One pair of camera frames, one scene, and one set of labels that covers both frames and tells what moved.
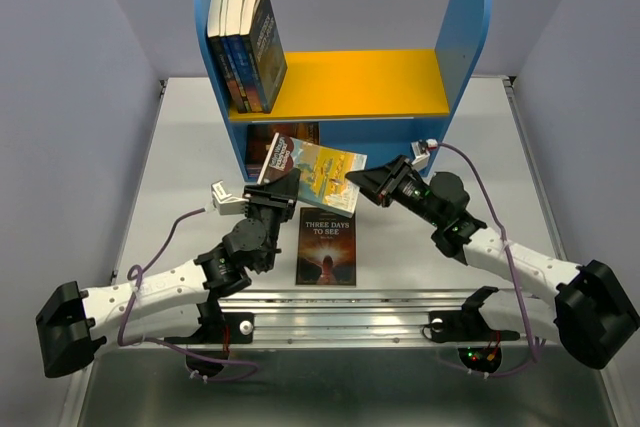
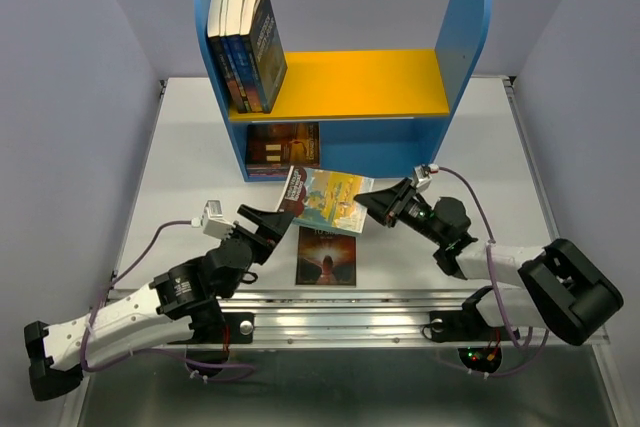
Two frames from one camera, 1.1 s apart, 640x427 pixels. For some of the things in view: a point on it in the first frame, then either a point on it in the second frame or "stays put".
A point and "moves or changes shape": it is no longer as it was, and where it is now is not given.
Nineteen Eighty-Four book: x=269 y=50 stays put
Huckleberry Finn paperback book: x=323 y=168 moves or changes shape
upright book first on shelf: x=229 y=87 stays put
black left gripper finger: x=283 y=190 → x=271 y=225
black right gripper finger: x=374 y=181 → x=386 y=205
